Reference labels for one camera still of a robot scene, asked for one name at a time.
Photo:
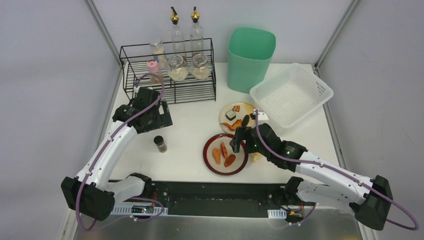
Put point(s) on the black spiky sea cucumber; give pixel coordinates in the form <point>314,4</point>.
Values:
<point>245,120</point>

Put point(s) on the brown fried piece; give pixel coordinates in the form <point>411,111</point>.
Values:
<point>229,160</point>

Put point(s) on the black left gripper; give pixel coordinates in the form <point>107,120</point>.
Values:
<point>164,112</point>

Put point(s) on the glass oil bottle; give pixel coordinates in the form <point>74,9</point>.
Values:
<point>177,36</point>
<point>196,34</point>

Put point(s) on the green trash bin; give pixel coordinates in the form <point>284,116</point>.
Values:
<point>250,51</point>

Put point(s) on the pink cap spice jar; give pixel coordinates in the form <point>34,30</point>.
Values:
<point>154,69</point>

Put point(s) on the red rimmed plate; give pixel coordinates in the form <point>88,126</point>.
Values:
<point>214,142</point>

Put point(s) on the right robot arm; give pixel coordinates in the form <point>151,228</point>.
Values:
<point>367,199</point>

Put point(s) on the small orange food piece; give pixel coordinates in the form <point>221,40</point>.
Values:
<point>236,108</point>

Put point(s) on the black wire rack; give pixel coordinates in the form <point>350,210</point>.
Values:
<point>134,60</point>

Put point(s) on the yellow food piece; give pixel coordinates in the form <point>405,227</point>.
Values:
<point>255,156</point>

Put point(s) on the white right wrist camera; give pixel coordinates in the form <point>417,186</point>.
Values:
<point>260,116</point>

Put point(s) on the black cap spice jar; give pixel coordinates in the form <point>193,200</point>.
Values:
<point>160,143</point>

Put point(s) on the cream floral plate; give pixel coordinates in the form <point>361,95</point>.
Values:
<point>245,109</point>

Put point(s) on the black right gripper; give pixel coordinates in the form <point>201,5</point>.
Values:
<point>241,134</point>

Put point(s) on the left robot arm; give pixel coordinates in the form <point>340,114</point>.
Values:
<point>90,192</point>

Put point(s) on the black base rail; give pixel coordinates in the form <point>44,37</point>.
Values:
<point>217,199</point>

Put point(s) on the orange fried nugget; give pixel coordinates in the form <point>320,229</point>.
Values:
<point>216,153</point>

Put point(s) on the red food piece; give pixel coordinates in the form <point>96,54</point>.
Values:
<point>224,150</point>

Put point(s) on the fried chicken wing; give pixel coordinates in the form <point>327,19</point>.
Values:
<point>233,126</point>

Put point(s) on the glass rice jar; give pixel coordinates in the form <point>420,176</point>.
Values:
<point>178,69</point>
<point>201,67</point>

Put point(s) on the white plastic basket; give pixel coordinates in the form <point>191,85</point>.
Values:
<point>290,95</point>

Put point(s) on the silver lid bead jar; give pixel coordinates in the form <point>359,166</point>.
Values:
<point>158,51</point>

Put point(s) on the sushi roll piece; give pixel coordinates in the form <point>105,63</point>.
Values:
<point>230,115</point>

